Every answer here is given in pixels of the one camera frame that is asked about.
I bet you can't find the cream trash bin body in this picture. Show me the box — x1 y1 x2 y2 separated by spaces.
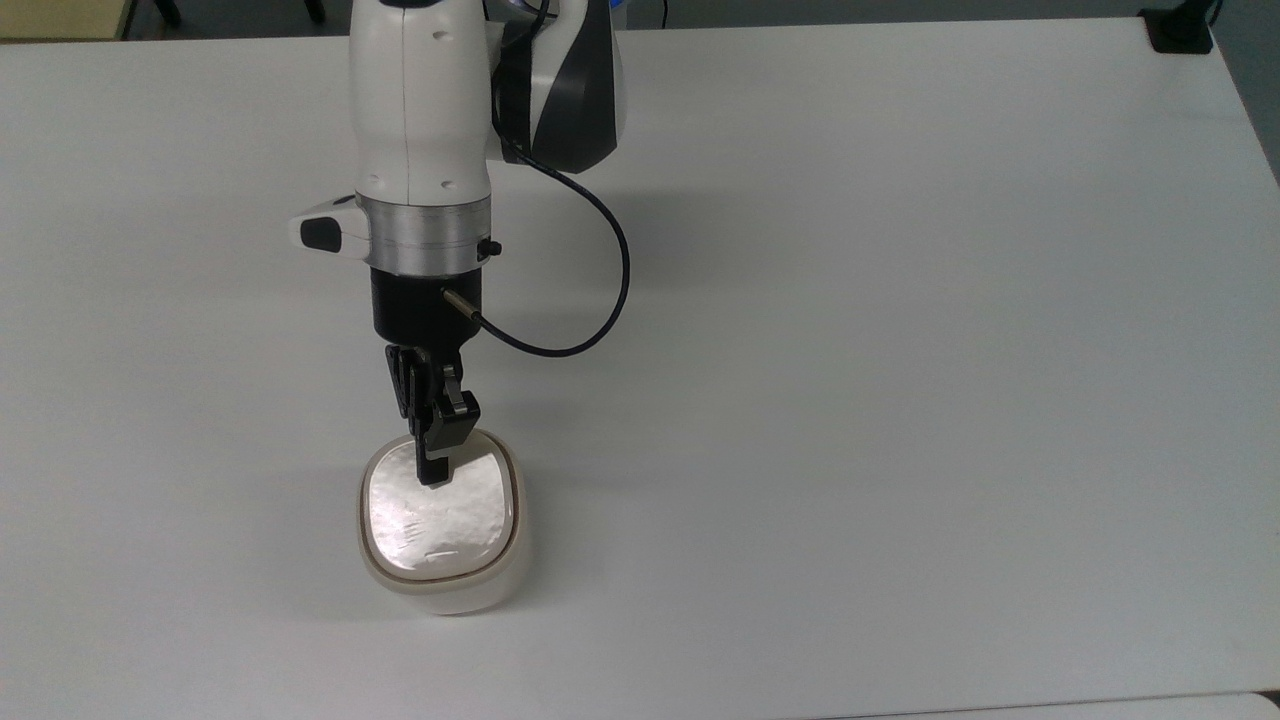
357 427 528 616

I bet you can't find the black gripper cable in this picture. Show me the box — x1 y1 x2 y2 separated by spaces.
441 0 632 359

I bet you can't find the cream trash bin lid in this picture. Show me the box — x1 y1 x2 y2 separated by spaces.
366 439 520 580

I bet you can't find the black table clamp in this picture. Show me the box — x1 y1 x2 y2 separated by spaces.
1140 0 1225 55

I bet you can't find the wooden furniture panel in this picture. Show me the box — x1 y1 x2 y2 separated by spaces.
0 0 138 44

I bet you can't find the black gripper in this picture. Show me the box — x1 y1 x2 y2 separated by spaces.
371 267 484 489

